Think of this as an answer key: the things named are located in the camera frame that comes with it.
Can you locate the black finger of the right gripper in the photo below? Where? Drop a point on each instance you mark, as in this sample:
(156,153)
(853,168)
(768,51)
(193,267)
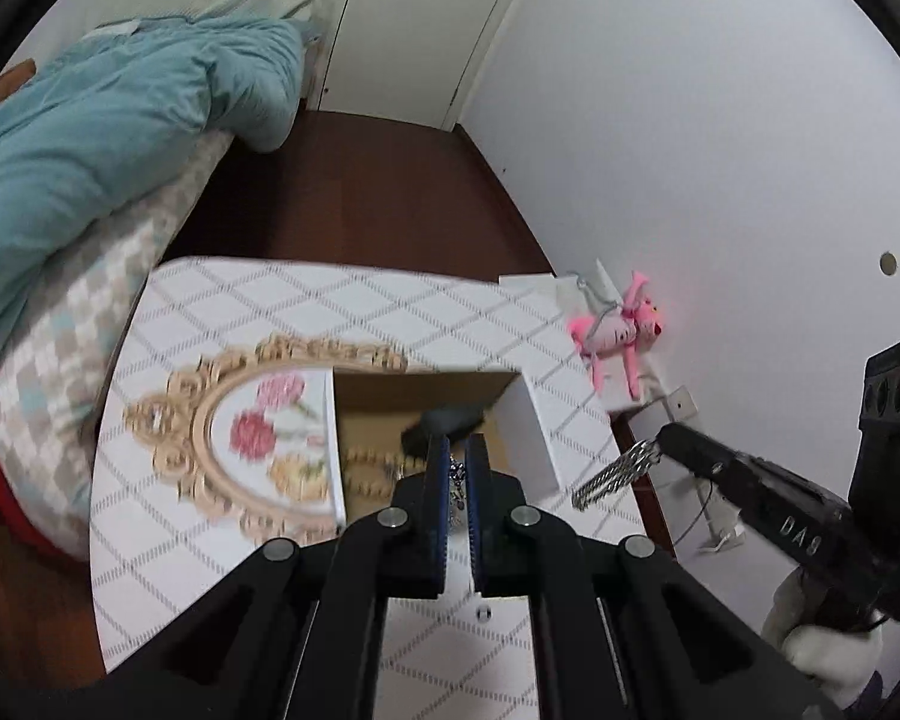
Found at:
(727,475)

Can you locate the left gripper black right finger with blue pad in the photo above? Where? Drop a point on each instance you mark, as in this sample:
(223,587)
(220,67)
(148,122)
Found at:
(516,548)

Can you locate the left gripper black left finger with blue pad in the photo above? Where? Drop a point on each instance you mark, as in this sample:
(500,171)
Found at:
(400,551)

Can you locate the black smartwatch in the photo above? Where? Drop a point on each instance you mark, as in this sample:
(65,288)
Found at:
(452,422)

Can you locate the white cardboard box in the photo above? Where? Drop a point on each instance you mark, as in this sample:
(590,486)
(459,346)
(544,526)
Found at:
(387,423)

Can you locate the white power strip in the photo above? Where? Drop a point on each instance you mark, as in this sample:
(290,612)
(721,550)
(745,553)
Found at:
(716,526)

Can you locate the pink panther plush toy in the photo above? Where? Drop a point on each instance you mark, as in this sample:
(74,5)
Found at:
(625,330)

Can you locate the checkered patterned pillow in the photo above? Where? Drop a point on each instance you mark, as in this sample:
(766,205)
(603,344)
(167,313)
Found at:
(56,366)

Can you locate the teal duvet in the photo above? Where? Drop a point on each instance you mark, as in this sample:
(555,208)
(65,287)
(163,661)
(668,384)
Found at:
(118,115)

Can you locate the white door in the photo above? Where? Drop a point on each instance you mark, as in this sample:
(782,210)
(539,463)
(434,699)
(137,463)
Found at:
(406,60)

